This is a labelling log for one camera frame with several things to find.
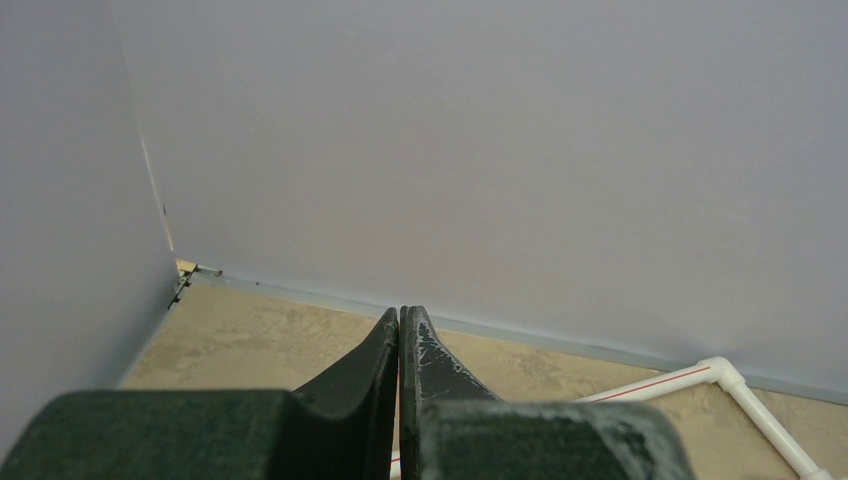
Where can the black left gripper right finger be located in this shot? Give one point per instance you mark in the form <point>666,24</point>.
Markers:
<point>452,426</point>

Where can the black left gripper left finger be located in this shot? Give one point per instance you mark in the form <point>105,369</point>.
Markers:
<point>338,425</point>

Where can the white PVC pipe frame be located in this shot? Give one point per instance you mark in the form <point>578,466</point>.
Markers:
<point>719,371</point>

